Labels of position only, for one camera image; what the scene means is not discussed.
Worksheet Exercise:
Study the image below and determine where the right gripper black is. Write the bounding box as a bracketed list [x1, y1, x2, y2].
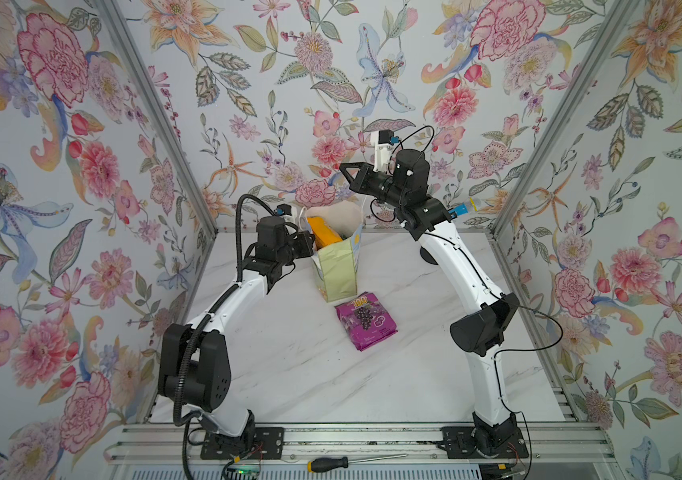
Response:
[341, 165, 410, 218]

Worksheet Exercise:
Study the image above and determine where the yellow orange snack bag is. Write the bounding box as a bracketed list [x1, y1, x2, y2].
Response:
[307, 216, 344, 250]

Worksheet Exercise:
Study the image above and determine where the paper bag white green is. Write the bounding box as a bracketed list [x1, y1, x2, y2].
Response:
[303, 201, 364, 303]

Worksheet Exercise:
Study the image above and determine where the purple magenta snack bag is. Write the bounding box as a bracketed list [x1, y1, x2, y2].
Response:
[335, 292, 398, 352]

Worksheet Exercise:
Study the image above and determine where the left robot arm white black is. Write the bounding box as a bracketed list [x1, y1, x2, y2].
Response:
[157, 194, 314, 479]

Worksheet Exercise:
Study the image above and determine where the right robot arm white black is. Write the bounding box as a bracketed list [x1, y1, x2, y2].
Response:
[340, 149, 534, 460]

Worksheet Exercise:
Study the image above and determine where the black yellow screwdriver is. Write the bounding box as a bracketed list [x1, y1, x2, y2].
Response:
[307, 454, 407, 473]

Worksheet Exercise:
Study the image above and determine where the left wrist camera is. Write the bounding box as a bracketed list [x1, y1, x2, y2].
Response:
[274, 204, 294, 221]

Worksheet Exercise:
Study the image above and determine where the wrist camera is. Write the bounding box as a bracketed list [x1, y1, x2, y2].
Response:
[370, 130, 399, 173]
[274, 204, 294, 221]

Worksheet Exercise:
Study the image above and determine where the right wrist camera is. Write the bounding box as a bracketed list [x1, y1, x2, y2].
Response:
[370, 130, 399, 173]

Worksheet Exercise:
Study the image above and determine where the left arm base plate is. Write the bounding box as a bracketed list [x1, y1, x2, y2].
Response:
[200, 427, 285, 460]

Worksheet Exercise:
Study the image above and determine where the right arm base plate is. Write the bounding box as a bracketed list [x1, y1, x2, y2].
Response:
[437, 426, 530, 460]

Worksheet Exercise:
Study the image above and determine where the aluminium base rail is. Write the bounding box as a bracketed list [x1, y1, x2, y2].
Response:
[105, 422, 616, 468]

